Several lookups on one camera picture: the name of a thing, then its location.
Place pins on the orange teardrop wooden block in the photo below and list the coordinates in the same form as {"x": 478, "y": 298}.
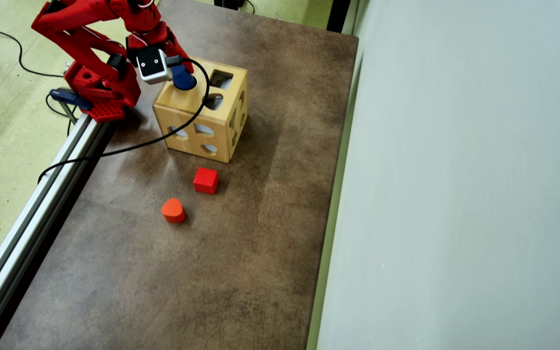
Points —
{"x": 173, "y": 210}

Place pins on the blue wooden cylinder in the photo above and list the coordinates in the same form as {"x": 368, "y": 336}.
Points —
{"x": 184, "y": 80}

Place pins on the red wooden cube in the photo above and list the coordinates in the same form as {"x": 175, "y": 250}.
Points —
{"x": 205, "y": 180}

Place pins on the dark vertical post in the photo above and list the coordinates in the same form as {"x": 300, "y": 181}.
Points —
{"x": 338, "y": 14}

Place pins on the blue table clamp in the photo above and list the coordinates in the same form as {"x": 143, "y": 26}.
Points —
{"x": 70, "y": 97}

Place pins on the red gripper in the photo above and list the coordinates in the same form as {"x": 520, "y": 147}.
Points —
{"x": 172, "y": 48}

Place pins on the aluminium profile rail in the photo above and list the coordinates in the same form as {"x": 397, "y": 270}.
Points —
{"x": 32, "y": 218}

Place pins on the red robot arm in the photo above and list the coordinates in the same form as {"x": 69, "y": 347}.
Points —
{"x": 85, "y": 48}

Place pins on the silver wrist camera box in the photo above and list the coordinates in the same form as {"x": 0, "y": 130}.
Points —
{"x": 152, "y": 64}

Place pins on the wooden shape sorter box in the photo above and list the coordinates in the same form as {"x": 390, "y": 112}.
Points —
{"x": 202, "y": 112}

